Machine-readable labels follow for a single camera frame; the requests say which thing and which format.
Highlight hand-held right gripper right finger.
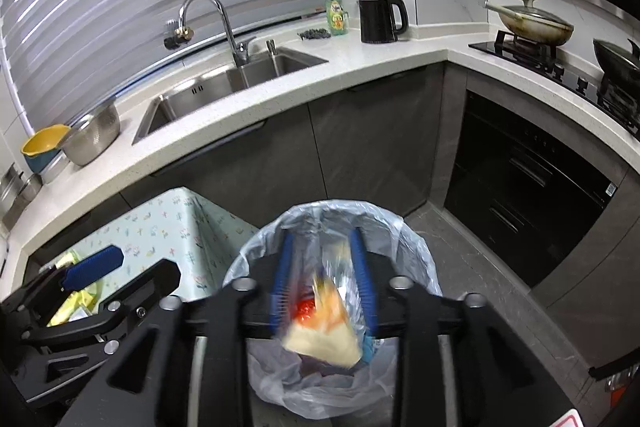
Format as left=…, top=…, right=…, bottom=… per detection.
left=349, top=227, right=551, bottom=427

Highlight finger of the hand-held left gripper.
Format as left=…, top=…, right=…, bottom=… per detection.
left=0, top=244, right=126, bottom=308
left=22, top=258, right=182, bottom=344

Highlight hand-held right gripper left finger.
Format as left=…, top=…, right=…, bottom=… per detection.
left=75, top=229, right=302, bottom=427

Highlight red plastic bag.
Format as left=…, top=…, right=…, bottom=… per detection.
left=295, top=297, right=321, bottom=323

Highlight green snack bag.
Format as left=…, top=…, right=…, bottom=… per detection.
left=47, top=252, right=103, bottom=328

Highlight trash bin with plastic liner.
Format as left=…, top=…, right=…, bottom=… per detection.
left=222, top=201, right=443, bottom=423

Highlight blue and white wrapper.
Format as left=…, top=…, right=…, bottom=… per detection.
left=362, top=332, right=386, bottom=365

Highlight large yellow snack packet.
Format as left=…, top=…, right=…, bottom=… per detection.
left=282, top=242, right=363, bottom=369

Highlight floral tablecloth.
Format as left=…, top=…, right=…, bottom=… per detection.
left=22, top=187, right=261, bottom=308

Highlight stacked steel pots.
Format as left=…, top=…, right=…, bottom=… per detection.
left=0, top=164, right=43, bottom=218

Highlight blue basin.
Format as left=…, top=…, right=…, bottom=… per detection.
left=24, top=152, right=51, bottom=175

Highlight large steel colander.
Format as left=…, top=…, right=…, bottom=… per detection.
left=60, top=103, right=122, bottom=166

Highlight yellow colander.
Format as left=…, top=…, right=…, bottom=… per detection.
left=21, top=124, right=72, bottom=158

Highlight grey kitchen cabinet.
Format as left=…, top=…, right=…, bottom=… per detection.
left=150, top=62, right=468, bottom=218

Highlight black built-in oven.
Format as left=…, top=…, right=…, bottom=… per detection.
left=444, top=89, right=621, bottom=288

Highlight steel sink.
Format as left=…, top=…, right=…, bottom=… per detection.
left=132, top=48, right=329, bottom=145

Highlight black electric kettle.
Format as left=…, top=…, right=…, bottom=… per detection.
left=357, top=0, right=409, bottom=44

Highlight green dish soap bottle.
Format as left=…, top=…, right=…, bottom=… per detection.
left=326, top=0, right=350, bottom=36

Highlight chrome faucet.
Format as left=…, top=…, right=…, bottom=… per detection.
left=164, top=0, right=257, bottom=68

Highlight black gas stove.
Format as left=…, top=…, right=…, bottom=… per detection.
left=469, top=32, right=640, bottom=128

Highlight frying pan with glass lid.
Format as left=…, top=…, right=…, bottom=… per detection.
left=484, top=0, right=575, bottom=46

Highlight black wok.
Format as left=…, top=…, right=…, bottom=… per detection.
left=592, top=38, right=640, bottom=80

